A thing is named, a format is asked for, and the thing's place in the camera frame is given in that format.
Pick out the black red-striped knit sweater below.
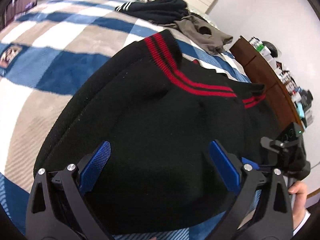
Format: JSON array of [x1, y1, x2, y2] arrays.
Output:
[[33, 29, 308, 235]]

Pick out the person's right hand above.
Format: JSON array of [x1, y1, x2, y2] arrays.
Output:
[[288, 181, 308, 229]]

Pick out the clutter on dresser top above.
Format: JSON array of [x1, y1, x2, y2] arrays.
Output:
[[249, 37, 313, 128]]

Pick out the brown wooden dresser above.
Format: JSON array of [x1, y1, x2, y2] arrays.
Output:
[[229, 36, 304, 131]]

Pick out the grey-brown garment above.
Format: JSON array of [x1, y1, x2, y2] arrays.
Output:
[[164, 15, 233, 55]]

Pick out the blue white checked bedspread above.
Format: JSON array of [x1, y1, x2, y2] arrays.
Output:
[[1, 0, 249, 235]]

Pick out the dark navy garment white stripes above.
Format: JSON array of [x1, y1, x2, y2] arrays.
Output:
[[115, 0, 189, 25]]

